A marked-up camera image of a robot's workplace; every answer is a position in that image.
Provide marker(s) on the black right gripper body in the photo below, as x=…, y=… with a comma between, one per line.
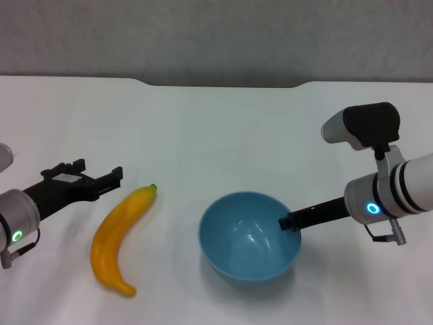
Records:
x=321, y=213

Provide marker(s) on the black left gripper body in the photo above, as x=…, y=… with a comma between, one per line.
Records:
x=61, y=191

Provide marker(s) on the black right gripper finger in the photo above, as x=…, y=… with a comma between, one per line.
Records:
x=289, y=221

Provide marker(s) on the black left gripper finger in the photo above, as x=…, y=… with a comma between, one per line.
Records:
x=79, y=166
x=110, y=183

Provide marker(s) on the yellow banana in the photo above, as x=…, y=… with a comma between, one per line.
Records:
x=111, y=230

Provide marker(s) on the blue plastic bowl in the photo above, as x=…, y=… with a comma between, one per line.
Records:
x=250, y=260

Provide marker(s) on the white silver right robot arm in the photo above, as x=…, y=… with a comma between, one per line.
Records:
x=392, y=193

